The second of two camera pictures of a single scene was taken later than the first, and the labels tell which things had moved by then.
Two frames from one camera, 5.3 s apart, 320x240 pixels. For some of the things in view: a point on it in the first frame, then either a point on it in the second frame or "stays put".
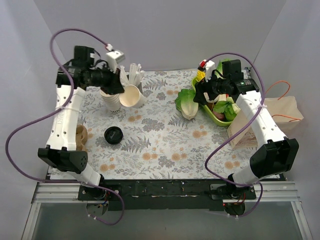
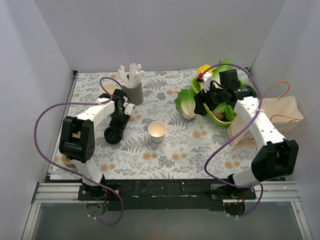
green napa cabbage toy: [219, 68] stays put
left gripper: [114, 81] to [119, 122]
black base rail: [168, 194] stays put
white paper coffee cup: [132, 97] to [157, 130]
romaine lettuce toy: [185, 103] stays put
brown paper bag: [284, 110] stays put
